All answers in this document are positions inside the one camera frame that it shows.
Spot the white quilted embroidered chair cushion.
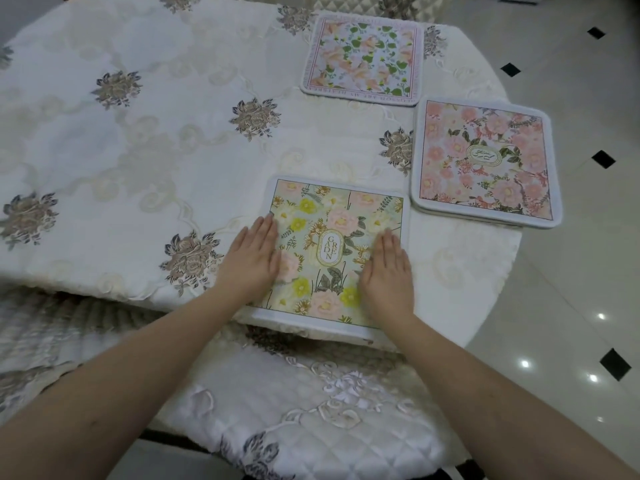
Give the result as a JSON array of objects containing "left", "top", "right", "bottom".
[{"left": 149, "top": 322, "right": 472, "bottom": 480}]

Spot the white embroidered floral tablecloth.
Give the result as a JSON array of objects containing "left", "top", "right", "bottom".
[{"left": 0, "top": 0, "right": 524, "bottom": 353}]

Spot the person's left forearm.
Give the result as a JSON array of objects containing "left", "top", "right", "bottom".
[{"left": 0, "top": 284, "right": 262, "bottom": 480}]

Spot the person's right forearm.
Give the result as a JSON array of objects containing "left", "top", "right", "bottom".
[{"left": 371, "top": 311, "right": 640, "bottom": 480}]

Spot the pink rose floral square tin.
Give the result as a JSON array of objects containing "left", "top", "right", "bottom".
[{"left": 409, "top": 96, "right": 565, "bottom": 229}]

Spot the cream quilted chair back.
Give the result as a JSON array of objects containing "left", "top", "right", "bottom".
[{"left": 299, "top": 0, "right": 457, "bottom": 25}]

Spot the yellow green floral square tin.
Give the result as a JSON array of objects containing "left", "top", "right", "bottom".
[{"left": 247, "top": 175, "right": 412, "bottom": 346}]

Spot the person's left hand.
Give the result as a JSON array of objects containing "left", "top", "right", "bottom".
[{"left": 214, "top": 213, "right": 284, "bottom": 306}]

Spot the white quilted ruffled chair cushion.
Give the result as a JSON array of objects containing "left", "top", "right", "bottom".
[{"left": 0, "top": 284, "right": 168, "bottom": 426}]

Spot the peach flower green leaf tin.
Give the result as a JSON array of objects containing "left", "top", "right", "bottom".
[{"left": 299, "top": 12, "right": 426, "bottom": 108}]

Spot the person's right hand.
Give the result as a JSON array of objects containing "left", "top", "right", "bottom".
[{"left": 357, "top": 229, "right": 416, "bottom": 321}]

